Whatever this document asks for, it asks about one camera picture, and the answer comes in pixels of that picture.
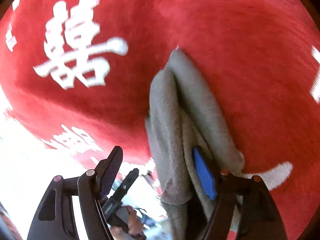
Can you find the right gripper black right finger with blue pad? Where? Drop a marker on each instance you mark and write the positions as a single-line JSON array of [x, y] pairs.
[[259, 216]]

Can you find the grey knit sweater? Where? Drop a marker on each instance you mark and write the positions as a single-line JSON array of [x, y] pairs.
[[183, 114]]

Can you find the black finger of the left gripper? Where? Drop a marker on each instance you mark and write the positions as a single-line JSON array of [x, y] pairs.
[[123, 188]]

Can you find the person's left hand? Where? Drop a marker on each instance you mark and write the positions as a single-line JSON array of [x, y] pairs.
[[135, 227]]

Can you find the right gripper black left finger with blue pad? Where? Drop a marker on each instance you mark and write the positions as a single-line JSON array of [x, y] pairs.
[[54, 217]]

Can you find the red blanket white characters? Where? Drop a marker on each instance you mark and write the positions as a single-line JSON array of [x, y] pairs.
[[77, 76]]

